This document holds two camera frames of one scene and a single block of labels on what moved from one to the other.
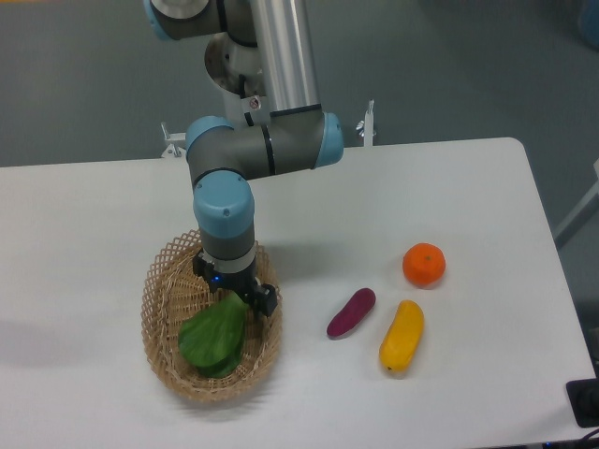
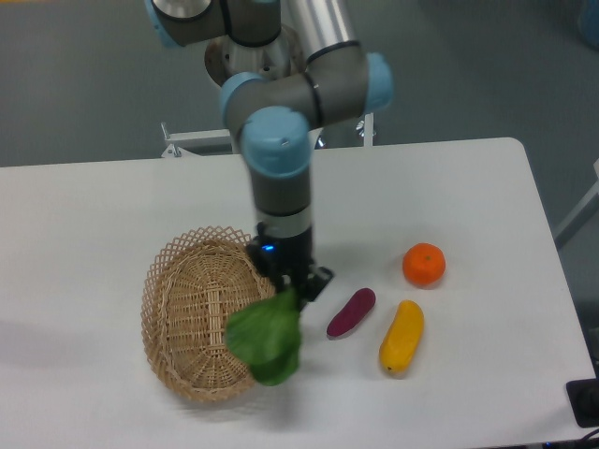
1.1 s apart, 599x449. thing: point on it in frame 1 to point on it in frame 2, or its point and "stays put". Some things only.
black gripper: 243,283 to 275,257
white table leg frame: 585,210 stays put
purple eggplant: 353,310 stays put
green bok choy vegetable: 211,338 to 266,335
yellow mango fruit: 401,343 stays put
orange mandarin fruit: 424,265 stays put
